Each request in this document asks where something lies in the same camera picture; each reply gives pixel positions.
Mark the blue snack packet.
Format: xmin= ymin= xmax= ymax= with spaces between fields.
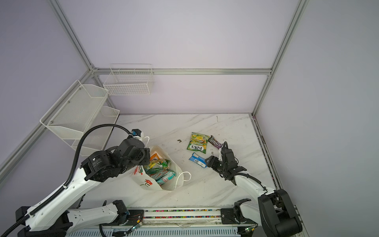
xmin=189 ymin=153 xmax=207 ymax=168

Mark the orange snack packet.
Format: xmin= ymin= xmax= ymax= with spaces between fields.
xmin=150 ymin=152 xmax=162 ymax=162

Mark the white floral paper bag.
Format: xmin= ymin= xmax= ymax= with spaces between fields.
xmin=131 ymin=146 xmax=191 ymax=191

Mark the teal snack packet top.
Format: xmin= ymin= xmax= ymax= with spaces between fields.
xmin=156 ymin=170 xmax=176 ymax=186

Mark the green snack packet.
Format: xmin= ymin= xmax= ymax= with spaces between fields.
xmin=143 ymin=160 xmax=170 ymax=175

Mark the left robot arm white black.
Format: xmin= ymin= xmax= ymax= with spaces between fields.
xmin=16 ymin=137 xmax=150 ymax=237

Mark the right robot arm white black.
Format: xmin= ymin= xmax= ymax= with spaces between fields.
xmin=205 ymin=142 xmax=303 ymax=237

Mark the brown purple candy bar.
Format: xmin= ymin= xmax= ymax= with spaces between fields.
xmin=208 ymin=135 xmax=223 ymax=149

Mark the yellow-green snack packet back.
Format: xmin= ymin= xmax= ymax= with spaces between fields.
xmin=187 ymin=132 xmax=210 ymax=154

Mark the lower white mesh shelf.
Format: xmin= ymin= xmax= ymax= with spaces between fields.
xmin=74 ymin=106 xmax=119 ymax=157

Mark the white mesh shelf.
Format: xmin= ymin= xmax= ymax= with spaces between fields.
xmin=40 ymin=80 xmax=109 ymax=140
xmin=74 ymin=106 xmax=119 ymax=157

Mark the upper white mesh shelf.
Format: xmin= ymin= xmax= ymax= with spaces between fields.
xmin=40 ymin=80 xmax=109 ymax=140

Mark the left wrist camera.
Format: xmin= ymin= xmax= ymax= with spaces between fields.
xmin=131 ymin=129 xmax=142 ymax=137

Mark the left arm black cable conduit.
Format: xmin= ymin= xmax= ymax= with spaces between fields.
xmin=0 ymin=123 xmax=132 ymax=237

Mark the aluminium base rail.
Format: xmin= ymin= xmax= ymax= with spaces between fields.
xmin=54 ymin=198 xmax=304 ymax=237

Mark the white wire basket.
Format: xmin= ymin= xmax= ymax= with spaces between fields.
xmin=103 ymin=64 xmax=155 ymax=96

